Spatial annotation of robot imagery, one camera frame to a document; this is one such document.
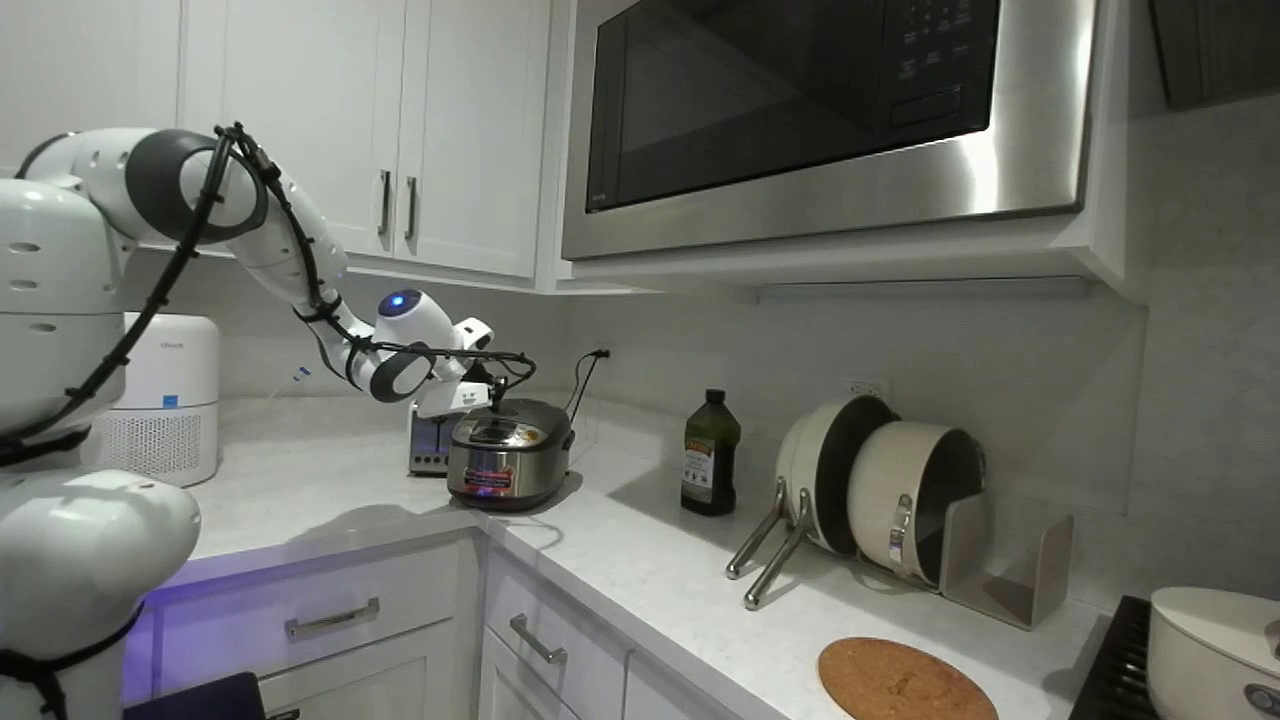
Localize cream pot on stove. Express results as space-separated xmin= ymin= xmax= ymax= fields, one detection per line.
xmin=1148 ymin=589 xmax=1280 ymax=720

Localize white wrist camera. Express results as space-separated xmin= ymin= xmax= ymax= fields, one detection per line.
xmin=418 ymin=314 xmax=493 ymax=416

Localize grey pan rack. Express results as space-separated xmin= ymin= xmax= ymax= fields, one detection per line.
xmin=937 ymin=496 xmax=1073 ymax=632

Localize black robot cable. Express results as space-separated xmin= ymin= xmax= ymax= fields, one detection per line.
xmin=0 ymin=118 xmax=541 ymax=471

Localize white upper cabinets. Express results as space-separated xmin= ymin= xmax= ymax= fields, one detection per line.
xmin=0 ymin=0 xmax=556 ymax=285

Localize black stove top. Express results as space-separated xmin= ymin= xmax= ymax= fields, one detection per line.
xmin=1070 ymin=597 xmax=1159 ymax=720

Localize dark blue chair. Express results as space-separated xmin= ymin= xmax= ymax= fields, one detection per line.
xmin=125 ymin=672 xmax=266 ymax=720

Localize stainless steel microwave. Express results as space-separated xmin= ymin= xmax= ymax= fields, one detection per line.
xmin=566 ymin=0 xmax=1102 ymax=260

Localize white cabinets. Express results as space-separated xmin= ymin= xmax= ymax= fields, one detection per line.
xmin=125 ymin=534 xmax=734 ymax=720
xmin=0 ymin=0 xmax=556 ymax=285

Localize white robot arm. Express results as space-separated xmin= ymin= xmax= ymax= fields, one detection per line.
xmin=0 ymin=123 xmax=486 ymax=720

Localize dark olive oil bottle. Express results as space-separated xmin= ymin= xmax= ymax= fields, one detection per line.
xmin=682 ymin=389 xmax=739 ymax=516

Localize white lower cabinets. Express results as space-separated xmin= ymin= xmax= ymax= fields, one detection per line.
xmin=125 ymin=534 xmax=734 ymax=720

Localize cream frying pan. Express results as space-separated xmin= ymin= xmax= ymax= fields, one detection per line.
xmin=726 ymin=397 xmax=897 ymax=612

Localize white air purifier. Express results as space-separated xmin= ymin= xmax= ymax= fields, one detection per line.
xmin=89 ymin=314 xmax=222 ymax=487

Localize stainless steel rice cooker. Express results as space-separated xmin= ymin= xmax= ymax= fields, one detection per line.
xmin=448 ymin=398 xmax=575 ymax=513

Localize round cork trivet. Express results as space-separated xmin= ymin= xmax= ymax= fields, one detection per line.
xmin=817 ymin=635 xmax=998 ymax=720

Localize cream saucepan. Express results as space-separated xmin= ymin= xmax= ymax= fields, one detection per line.
xmin=847 ymin=420 xmax=984 ymax=584

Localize black range hood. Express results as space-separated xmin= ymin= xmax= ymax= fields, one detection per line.
xmin=1148 ymin=0 xmax=1280 ymax=108

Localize small silver kitchen appliance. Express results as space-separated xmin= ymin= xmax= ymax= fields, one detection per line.
xmin=409 ymin=416 xmax=454 ymax=477

